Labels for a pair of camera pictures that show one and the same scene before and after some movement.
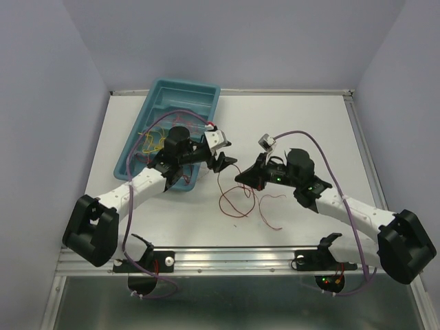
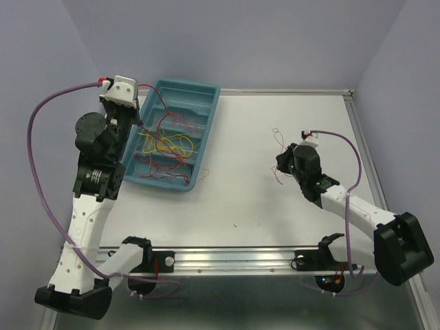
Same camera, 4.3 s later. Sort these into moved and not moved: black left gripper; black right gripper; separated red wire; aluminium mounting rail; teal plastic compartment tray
Moved: black left gripper; separated red wire; black right gripper
Not moved: aluminium mounting rail; teal plastic compartment tray
